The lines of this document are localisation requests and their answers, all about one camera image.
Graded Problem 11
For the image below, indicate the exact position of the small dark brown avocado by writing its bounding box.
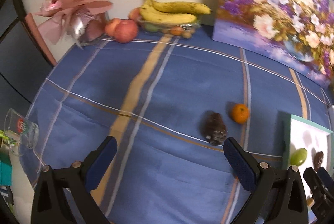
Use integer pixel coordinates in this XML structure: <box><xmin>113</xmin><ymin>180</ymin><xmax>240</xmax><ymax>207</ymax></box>
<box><xmin>313</xmin><ymin>151</ymin><xmax>324</xmax><ymax>172</ymax></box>

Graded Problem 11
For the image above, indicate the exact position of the green mango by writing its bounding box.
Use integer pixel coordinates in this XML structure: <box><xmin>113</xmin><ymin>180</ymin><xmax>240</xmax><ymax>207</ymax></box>
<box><xmin>290</xmin><ymin>148</ymin><xmax>307</xmax><ymax>167</ymax></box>

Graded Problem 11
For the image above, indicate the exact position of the small orange top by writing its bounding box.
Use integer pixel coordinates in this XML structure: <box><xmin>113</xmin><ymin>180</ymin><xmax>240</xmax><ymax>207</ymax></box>
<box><xmin>230</xmin><ymin>103</ymin><xmax>250</xmax><ymax>124</ymax></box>

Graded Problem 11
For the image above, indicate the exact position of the white tray with green rim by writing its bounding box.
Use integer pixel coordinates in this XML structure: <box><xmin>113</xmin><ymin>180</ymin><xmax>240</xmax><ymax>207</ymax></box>
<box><xmin>281</xmin><ymin>113</ymin><xmax>334</xmax><ymax>222</ymax></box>

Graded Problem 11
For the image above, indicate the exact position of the glass beer mug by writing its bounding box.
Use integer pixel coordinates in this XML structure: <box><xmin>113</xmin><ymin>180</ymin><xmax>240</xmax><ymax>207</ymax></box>
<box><xmin>4</xmin><ymin>108</ymin><xmax>39</xmax><ymax>156</ymax></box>

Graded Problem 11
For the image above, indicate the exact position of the blue plaid tablecloth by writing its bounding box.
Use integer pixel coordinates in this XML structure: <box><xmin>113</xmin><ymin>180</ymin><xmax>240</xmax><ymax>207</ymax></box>
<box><xmin>21</xmin><ymin>29</ymin><xmax>333</xmax><ymax>223</ymax></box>

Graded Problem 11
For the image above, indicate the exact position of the floral painting canvas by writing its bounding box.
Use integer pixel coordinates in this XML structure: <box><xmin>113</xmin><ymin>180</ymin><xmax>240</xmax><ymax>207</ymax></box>
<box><xmin>212</xmin><ymin>0</ymin><xmax>333</xmax><ymax>88</ymax></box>

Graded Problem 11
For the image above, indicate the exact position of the red apple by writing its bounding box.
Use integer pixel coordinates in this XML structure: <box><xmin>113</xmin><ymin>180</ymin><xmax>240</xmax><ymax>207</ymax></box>
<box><xmin>114</xmin><ymin>20</ymin><xmax>138</xmax><ymax>43</ymax></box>
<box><xmin>104</xmin><ymin>17</ymin><xmax>122</xmax><ymax>37</ymax></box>

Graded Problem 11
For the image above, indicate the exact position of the clear fruit bowl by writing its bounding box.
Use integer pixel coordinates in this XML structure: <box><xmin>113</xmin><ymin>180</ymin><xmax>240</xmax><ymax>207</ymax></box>
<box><xmin>137</xmin><ymin>17</ymin><xmax>201</xmax><ymax>39</ymax></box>

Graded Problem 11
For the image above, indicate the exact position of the pink flower bouquet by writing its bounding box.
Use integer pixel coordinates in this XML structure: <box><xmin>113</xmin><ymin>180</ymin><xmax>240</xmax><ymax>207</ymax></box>
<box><xmin>32</xmin><ymin>0</ymin><xmax>114</xmax><ymax>50</ymax></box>

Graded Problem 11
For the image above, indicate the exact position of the yellow banana bunch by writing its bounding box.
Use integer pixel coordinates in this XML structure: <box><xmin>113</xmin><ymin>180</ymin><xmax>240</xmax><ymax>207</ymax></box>
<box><xmin>140</xmin><ymin>0</ymin><xmax>211</xmax><ymax>24</ymax></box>

